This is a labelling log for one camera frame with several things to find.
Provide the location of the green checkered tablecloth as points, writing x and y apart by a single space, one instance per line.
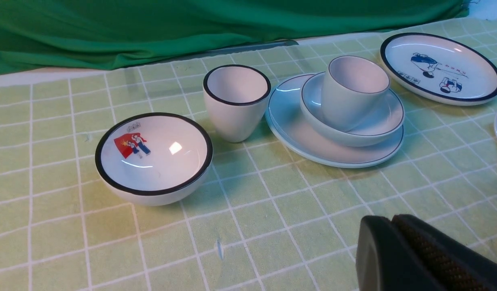
265 219

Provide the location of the plain light blue plate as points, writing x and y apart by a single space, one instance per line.
285 119

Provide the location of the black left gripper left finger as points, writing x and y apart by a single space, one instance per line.
386 262

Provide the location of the plain light blue cup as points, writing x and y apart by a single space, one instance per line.
351 88

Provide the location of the plain light blue bowl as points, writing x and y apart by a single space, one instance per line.
382 121

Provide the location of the black-rimmed white cup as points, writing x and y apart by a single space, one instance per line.
236 98

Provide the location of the black-rimmed illustrated bowl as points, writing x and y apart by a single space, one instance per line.
154 159

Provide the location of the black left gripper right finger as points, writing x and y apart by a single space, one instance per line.
452 264

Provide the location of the black-rimmed illustrated plate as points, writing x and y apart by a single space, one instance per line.
439 69

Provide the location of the green backdrop cloth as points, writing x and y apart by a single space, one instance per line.
111 34

